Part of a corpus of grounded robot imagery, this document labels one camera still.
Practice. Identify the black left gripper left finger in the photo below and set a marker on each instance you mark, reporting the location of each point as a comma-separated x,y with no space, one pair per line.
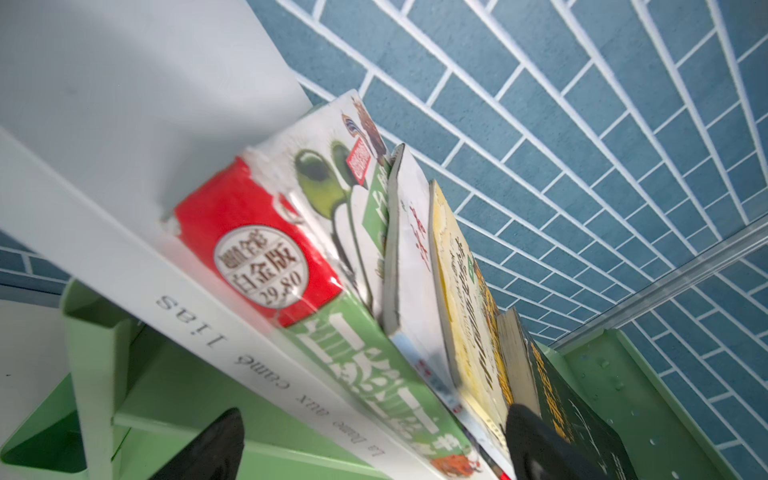
215,453

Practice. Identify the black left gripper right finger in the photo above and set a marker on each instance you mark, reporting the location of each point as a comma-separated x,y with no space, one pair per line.
538,452

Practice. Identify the black slipcase box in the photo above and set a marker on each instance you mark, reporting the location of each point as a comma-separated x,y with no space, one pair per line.
535,383

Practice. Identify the yellow history book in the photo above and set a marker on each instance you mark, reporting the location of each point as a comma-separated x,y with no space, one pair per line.
465,320

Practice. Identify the green nature encyclopedia book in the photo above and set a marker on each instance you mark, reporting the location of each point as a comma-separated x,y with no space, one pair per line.
297,226

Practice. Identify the white paperback book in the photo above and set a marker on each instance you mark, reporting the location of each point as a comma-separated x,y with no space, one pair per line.
112,112

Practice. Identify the white red-lettered magazine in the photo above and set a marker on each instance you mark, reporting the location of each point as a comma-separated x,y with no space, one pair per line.
411,319

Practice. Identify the green metal bookshelf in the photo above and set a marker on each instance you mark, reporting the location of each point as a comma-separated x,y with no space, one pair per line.
134,397

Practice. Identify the right aluminium corner post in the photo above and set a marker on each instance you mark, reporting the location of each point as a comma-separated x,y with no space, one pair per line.
668,286

